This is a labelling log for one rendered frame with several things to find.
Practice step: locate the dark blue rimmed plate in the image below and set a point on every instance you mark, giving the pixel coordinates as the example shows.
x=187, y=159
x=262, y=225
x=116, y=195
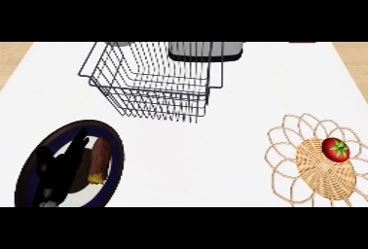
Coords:
x=114, y=152

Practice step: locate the brown corn cob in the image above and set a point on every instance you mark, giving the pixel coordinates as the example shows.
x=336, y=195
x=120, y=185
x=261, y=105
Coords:
x=100, y=159

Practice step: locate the wicker flower-shaped placemat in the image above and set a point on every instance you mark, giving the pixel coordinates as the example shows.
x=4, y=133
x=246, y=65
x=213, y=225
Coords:
x=317, y=168

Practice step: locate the red tomato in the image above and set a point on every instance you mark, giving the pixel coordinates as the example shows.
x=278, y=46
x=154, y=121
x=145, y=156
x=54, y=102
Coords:
x=335, y=149

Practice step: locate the small grey object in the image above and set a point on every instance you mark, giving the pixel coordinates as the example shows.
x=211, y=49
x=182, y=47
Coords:
x=120, y=43

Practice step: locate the grey black appliance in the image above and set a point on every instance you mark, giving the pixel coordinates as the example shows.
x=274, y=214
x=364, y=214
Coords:
x=230, y=50

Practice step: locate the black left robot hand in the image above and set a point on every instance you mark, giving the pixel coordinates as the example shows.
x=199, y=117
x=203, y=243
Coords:
x=60, y=171

